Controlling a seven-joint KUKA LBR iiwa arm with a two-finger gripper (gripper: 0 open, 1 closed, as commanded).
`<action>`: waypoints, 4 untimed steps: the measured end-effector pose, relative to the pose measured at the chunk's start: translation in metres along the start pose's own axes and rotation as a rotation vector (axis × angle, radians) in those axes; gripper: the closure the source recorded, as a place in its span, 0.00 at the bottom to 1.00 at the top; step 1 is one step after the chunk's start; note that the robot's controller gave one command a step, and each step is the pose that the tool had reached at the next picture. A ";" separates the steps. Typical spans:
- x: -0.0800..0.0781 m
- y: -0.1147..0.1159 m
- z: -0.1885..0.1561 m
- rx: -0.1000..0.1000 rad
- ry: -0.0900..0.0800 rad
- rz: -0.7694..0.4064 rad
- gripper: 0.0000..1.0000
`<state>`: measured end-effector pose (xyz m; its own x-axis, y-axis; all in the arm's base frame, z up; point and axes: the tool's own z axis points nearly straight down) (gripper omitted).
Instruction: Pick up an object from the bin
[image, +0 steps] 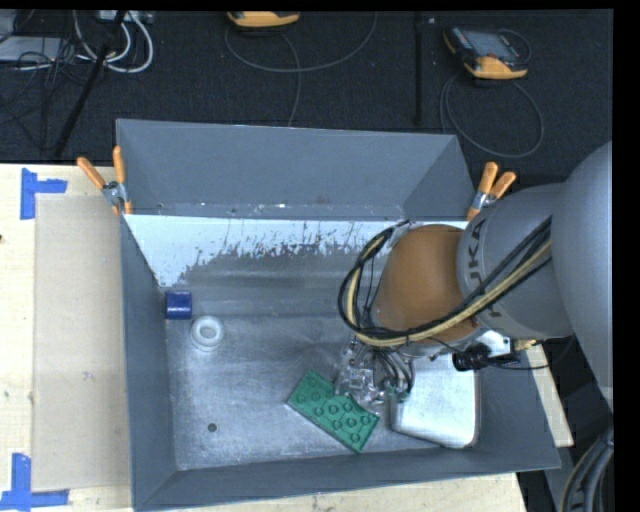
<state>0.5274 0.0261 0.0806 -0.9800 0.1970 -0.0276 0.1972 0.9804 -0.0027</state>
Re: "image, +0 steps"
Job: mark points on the black cylinder on white bracket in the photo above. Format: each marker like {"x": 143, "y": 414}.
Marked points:
{"x": 470, "y": 361}

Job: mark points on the dark green flat block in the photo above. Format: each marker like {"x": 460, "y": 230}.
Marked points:
{"x": 332, "y": 410}

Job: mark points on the blue small block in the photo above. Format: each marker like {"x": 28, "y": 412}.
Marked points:
{"x": 178, "y": 305}

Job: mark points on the grey metal bin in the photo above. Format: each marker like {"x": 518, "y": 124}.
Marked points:
{"x": 260, "y": 380}

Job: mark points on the pale brown flat board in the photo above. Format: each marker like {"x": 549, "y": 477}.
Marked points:
{"x": 80, "y": 350}

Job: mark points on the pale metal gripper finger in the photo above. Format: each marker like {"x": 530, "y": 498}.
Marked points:
{"x": 341, "y": 380}
{"x": 372, "y": 397}

